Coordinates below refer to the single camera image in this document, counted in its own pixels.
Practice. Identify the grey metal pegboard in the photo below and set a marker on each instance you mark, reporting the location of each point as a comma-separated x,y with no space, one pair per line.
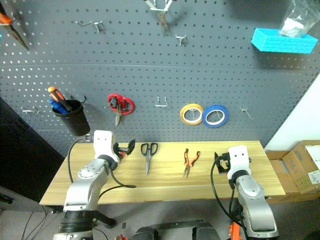
160,75

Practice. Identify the dark rounded robot shape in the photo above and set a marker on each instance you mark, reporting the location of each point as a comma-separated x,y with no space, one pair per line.
207,232
146,233

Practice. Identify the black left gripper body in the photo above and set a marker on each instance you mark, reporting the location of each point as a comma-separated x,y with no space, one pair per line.
118,147

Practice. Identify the clear plastic bag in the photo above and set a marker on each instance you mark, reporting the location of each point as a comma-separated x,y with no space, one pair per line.
292,25

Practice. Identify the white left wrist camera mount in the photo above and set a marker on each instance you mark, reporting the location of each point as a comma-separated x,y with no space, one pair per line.
102,145

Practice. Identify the long metal pegboard hook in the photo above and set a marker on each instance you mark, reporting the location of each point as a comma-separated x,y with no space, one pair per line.
96,25

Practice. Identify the large printed cardboard box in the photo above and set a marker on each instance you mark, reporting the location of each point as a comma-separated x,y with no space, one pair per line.
302,167

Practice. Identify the orange metal frame piece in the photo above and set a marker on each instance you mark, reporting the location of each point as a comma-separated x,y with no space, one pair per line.
234,231
121,237

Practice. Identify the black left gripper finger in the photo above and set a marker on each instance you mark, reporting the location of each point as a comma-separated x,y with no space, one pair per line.
124,151
131,147

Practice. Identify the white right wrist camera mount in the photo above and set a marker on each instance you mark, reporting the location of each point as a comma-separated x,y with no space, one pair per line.
238,160

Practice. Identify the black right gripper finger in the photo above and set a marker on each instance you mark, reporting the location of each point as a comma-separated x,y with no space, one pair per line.
219,168
218,156

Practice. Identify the cyan plastic basket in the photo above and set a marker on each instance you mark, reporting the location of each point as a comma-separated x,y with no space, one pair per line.
282,45

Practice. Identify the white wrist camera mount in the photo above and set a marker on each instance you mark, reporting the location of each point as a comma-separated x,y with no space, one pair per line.
238,160
102,145

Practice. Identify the orange black needle-nose pliers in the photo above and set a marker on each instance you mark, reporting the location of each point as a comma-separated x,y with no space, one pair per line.
189,163

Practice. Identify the open flat cardboard box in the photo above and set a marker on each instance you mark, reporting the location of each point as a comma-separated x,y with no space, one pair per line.
277,170

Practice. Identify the short metal pegboard hook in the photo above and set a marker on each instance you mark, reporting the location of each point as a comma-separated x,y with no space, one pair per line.
181,38

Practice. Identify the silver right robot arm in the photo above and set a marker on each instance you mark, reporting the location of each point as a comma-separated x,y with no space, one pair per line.
252,197

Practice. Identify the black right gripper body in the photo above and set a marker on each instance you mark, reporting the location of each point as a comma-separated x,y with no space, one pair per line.
224,162

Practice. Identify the black cabinet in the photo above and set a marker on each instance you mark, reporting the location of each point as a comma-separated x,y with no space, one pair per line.
22,150

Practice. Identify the metal loop pegboard hook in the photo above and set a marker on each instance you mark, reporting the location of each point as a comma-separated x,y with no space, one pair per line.
161,105

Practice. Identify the yellow tape roll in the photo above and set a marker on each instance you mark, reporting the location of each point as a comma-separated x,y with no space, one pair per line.
192,106

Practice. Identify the black plastic cup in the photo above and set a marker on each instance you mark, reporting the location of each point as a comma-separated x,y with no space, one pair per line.
75,122

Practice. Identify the blue tape roll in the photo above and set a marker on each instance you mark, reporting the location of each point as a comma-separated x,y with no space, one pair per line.
217,107

